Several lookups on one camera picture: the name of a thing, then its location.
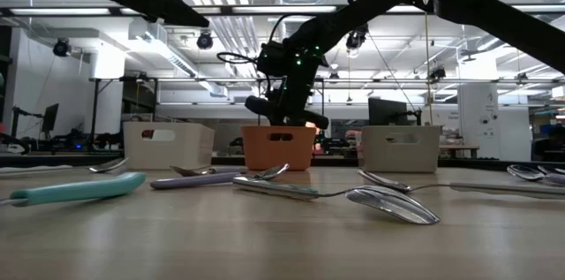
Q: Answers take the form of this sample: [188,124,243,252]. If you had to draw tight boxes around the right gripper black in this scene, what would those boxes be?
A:
[245,56,330,130]

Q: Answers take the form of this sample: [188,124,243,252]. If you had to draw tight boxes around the steel spoon purple handle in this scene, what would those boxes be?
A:
[149,163,290,192]
[169,165,249,178]
[506,164,565,186]

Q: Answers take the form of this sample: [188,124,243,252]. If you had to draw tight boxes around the steel spoon teal handle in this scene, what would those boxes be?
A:
[0,171,147,208]
[536,164,565,175]
[0,157,129,179]

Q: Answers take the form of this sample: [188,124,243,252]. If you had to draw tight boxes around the orange plastic bin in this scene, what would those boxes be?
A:
[241,125,317,172]

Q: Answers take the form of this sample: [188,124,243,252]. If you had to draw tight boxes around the large black background monitor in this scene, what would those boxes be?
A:
[368,96,410,127]

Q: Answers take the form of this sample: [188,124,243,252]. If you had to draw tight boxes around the white plastic bin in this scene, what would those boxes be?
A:
[123,121,216,170]

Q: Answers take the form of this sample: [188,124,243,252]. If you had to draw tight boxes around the grey plastic bin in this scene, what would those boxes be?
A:
[360,125,442,173]

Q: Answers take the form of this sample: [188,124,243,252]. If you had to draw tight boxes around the black background robot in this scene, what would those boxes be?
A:
[61,129,89,151]
[87,129,124,151]

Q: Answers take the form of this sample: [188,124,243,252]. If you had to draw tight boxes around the small black background monitor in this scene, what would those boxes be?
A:
[41,102,60,136]

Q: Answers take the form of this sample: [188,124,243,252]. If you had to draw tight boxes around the wooden background desk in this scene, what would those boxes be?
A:
[441,145,481,160]

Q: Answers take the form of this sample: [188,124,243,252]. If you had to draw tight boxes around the white building pillar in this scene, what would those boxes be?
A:
[457,54,500,163]

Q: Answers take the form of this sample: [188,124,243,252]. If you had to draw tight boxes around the shelf with blue bins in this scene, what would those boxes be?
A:
[529,107,565,163]

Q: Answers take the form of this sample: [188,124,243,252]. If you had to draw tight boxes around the black overhead frame bar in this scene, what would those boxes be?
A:
[0,4,565,19]

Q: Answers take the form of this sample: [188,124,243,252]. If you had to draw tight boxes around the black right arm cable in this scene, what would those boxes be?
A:
[215,13,313,67]

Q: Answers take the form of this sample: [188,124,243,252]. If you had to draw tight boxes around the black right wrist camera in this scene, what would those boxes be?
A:
[257,40,290,77]

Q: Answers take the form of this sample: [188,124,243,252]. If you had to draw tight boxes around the black aluminium table frame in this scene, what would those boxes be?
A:
[0,150,565,173]

